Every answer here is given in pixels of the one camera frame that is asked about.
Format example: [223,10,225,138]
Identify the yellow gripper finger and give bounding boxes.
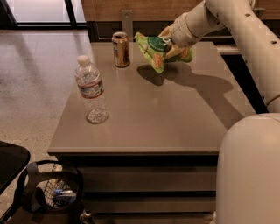
[158,26,172,38]
[165,43,184,60]

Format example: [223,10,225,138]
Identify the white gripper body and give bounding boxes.
[171,12,203,47]

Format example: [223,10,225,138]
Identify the green rice chip bag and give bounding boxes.
[135,32,193,74]

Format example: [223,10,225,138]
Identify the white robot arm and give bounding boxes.
[161,0,280,224]

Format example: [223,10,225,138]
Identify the orange soda can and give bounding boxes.
[112,31,130,68]

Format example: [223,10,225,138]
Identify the grey drawer cabinet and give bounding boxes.
[48,42,252,224]

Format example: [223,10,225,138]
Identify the clear plastic water bottle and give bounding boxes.
[75,55,109,124]

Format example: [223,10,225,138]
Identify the black chair seat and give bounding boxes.
[0,141,31,194]

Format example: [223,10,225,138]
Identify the left metal wall bracket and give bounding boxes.
[121,10,134,42]

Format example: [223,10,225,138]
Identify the black wire mesh basket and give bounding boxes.
[10,160,83,224]

